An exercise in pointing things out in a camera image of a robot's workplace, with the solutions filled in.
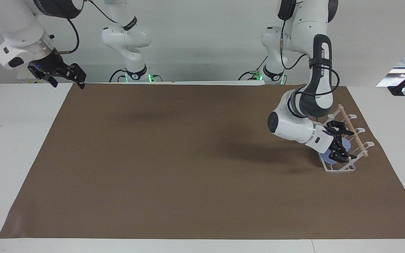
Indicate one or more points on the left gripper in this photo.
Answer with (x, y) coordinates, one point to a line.
(327, 130)

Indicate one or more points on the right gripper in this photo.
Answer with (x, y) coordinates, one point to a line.
(46, 65)

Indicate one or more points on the blue plate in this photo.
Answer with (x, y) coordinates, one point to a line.
(347, 144)

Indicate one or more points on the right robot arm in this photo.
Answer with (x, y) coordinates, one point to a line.
(16, 24)

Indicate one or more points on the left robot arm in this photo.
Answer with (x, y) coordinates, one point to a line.
(320, 70)

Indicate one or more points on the white dish rack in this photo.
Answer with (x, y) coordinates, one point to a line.
(353, 131)

